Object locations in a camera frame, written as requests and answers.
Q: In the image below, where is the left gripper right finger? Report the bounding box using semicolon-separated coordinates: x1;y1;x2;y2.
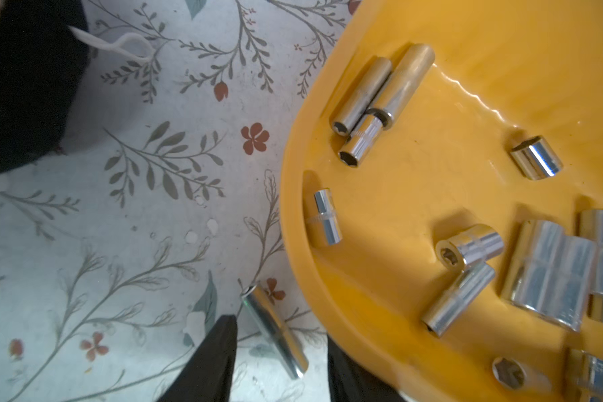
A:
328;338;404;402

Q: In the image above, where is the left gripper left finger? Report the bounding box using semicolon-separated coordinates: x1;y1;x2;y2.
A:
158;315;238;402

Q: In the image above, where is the long thick silver socket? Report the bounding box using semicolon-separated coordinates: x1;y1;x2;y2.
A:
540;236;598;333
500;219;565;315

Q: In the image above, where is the slim long silver socket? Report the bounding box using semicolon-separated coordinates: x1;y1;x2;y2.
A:
331;56;392;137

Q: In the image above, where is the yellow plastic storage box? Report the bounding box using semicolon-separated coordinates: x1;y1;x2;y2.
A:
281;1;603;401

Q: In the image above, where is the plush doll on table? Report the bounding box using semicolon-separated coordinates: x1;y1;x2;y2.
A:
0;1;88;174

